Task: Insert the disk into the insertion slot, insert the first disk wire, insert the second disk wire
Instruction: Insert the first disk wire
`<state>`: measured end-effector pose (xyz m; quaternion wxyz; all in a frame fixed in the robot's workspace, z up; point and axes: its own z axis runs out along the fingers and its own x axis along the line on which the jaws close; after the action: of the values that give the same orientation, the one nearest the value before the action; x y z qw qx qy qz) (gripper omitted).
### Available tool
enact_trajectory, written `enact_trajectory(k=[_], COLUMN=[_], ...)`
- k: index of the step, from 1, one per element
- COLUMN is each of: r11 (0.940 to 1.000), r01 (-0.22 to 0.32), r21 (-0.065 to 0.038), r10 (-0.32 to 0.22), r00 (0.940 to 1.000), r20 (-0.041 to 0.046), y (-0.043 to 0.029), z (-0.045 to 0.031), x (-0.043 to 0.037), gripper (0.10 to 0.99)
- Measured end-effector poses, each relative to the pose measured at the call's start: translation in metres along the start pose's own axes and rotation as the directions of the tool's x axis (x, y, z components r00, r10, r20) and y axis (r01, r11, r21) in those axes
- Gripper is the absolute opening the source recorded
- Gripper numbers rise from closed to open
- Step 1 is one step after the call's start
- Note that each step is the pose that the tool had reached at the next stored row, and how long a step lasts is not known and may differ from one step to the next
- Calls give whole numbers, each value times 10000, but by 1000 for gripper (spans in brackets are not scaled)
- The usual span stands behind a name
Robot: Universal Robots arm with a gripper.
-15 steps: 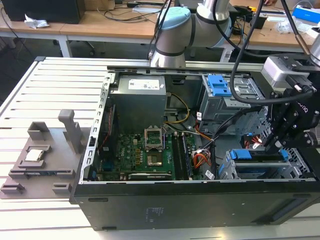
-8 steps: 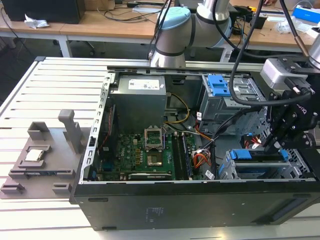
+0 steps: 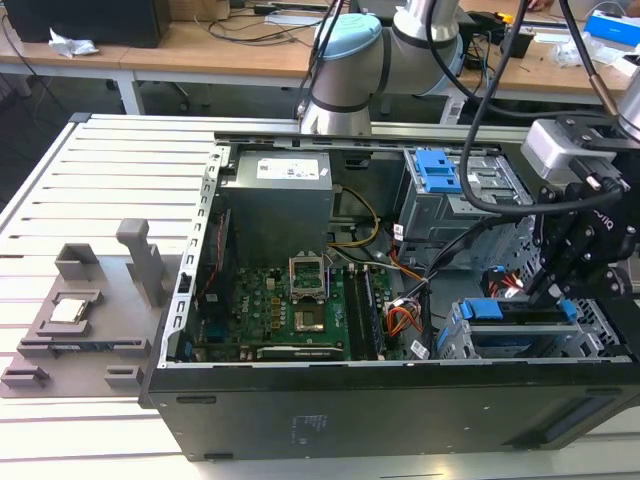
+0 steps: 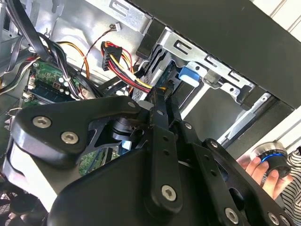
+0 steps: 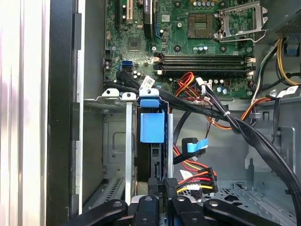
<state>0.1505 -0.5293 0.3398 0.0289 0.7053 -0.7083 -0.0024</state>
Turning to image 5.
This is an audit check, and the black RAM slot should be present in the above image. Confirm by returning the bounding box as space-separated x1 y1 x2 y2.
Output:
157 69 256 76
153 53 256 59
157 65 256 71
153 58 256 65

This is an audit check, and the locking lever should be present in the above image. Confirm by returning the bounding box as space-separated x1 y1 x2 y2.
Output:
252 28 269 44

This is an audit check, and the green motherboard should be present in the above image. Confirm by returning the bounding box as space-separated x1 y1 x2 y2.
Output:
103 0 257 100

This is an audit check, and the hard disk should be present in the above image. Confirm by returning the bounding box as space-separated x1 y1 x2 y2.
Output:
135 89 170 189

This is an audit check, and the white expansion slot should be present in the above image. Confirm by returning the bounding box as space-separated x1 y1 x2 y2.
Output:
126 0 133 24

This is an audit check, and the black PC case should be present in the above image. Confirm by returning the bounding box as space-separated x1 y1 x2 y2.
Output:
46 0 301 226

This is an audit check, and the metal disk bay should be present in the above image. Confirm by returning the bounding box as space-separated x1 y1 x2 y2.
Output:
82 88 175 208

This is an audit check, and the black flat cable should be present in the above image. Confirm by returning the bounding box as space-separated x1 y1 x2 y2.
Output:
103 70 228 122

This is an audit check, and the orange red wire bundle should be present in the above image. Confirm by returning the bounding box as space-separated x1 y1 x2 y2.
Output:
174 72 198 97

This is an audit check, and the CPU socket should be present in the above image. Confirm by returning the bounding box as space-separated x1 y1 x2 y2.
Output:
187 13 214 40

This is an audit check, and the disk data wire blue tab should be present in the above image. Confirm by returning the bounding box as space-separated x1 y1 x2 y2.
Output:
173 112 209 165

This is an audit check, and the metal drive cage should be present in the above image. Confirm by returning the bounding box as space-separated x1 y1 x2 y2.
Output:
232 126 301 226

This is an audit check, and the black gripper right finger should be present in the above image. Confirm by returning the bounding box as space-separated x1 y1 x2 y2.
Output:
164 178 283 226

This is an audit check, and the yellow and black power cable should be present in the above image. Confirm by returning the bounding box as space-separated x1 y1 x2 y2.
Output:
255 37 301 95

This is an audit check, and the disk power wire black connector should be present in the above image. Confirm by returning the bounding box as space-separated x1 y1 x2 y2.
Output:
173 145 218 195

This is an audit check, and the metal socket cover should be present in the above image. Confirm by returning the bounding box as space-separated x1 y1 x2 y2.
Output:
218 0 269 43

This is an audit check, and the black graphics card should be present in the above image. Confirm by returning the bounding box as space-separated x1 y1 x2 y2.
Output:
143 0 156 40

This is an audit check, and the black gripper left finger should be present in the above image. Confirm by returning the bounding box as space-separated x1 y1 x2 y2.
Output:
61 178 165 226

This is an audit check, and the black cable bundle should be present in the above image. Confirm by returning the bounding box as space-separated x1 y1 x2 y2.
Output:
194 77 301 195

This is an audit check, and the blue board port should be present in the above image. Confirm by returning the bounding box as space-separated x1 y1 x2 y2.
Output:
121 60 134 72

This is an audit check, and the grey power supply unit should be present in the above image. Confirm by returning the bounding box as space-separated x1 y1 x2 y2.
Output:
267 0 301 36

